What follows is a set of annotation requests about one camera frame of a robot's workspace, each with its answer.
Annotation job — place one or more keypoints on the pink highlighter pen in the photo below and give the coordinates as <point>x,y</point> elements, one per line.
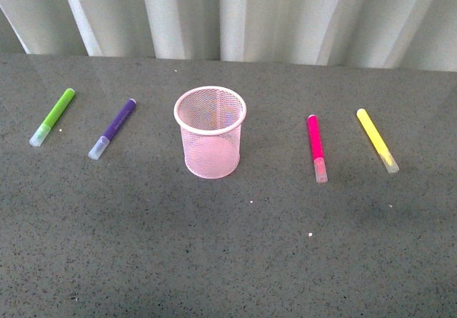
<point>317,150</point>

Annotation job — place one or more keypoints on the purple highlighter pen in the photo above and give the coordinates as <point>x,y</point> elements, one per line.
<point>112,130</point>

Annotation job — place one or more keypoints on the white pleated curtain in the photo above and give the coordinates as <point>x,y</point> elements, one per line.
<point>418,34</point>

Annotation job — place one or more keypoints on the pink mesh pen cup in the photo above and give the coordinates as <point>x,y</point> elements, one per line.
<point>210,119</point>

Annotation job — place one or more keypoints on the green highlighter pen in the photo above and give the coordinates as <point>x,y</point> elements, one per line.
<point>52,117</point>

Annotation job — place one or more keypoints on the yellow highlighter pen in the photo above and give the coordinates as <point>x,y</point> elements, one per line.
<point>377,141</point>

